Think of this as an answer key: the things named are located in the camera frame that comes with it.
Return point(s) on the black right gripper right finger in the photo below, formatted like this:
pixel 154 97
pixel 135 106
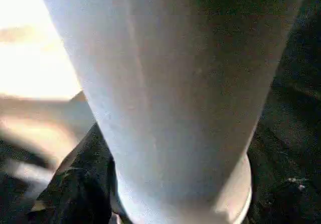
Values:
pixel 288 194

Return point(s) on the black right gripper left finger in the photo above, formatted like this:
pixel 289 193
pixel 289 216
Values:
pixel 75 189

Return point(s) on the white plastic table leg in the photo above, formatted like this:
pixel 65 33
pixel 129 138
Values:
pixel 185 93

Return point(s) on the black work mat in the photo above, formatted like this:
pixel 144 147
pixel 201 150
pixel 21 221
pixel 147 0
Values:
pixel 296 103

